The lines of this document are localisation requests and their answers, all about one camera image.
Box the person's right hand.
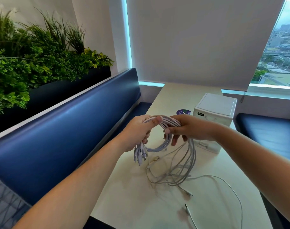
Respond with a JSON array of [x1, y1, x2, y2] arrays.
[[164, 114, 219, 146]]

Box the person's left hand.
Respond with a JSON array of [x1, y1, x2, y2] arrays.
[[120, 114, 163, 153]]

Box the white mini drawer cabinet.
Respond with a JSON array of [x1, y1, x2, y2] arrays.
[[193, 93, 238, 154]]

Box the person's left forearm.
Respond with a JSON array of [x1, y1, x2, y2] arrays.
[[13, 137, 131, 229]]

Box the person's right forearm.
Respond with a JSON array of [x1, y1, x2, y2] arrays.
[[213, 125, 290, 227]]

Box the black planter box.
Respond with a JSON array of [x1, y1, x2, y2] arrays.
[[0, 66, 111, 137]]

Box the white table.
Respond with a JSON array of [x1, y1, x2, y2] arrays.
[[90, 83, 273, 229]]

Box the blue padded bench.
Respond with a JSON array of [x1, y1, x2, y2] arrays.
[[234, 113, 290, 229], [0, 68, 153, 229]]

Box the white roller blind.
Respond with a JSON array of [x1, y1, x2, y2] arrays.
[[126, 0, 286, 91]]

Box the glass window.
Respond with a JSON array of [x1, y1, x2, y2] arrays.
[[250, 0, 290, 87]]

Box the green leafy plants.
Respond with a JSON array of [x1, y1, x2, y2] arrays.
[[0, 7, 114, 115]]

